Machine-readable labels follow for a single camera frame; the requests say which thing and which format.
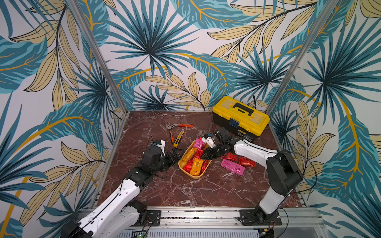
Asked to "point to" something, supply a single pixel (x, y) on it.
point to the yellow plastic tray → (180, 166)
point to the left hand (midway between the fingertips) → (180, 157)
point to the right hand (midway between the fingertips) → (203, 156)
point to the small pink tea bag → (198, 143)
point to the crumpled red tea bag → (187, 166)
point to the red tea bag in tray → (199, 152)
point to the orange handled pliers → (169, 127)
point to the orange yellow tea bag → (196, 166)
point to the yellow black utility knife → (179, 136)
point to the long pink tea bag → (234, 167)
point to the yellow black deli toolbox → (238, 118)
